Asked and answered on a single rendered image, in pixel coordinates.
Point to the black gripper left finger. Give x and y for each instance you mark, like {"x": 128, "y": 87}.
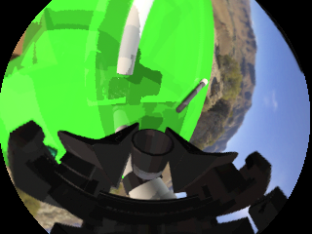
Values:
{"x": 110, "y": 153}

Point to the grey metal post with cap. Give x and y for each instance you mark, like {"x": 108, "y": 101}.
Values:
{"x": 154, "y": 189}

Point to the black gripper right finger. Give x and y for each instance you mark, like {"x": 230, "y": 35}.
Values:
{"x": 188, "y": 163}

